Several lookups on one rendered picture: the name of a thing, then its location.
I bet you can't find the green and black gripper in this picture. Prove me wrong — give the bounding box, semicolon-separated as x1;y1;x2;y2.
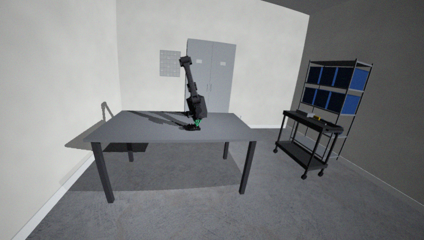
192;113;203;126

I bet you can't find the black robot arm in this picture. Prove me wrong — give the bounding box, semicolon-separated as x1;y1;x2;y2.
179;55;202;118

